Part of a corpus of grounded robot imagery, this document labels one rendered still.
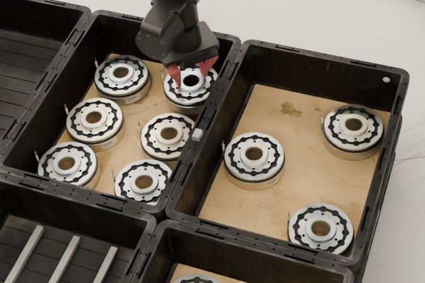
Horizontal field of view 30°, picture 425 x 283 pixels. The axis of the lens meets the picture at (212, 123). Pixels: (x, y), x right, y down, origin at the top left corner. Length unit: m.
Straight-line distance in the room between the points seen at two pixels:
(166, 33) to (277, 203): 0.34
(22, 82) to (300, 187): 0.59
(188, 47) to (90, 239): 0.36
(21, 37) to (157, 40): 0.50
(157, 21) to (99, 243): 0.37
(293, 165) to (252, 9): 0.56
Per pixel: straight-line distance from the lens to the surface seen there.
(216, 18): 1.82
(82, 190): 1.26
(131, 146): 1.42
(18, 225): 1.37
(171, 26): 1.25
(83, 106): 1.46
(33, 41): 1.66
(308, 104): 1.46
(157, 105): 1.48
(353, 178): 1.36
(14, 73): 1.60
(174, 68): 1.36
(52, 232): 1.35
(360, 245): 1.17
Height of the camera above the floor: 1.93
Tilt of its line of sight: 50 degrees down
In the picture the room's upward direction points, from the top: 7 degrees counter-clockwise
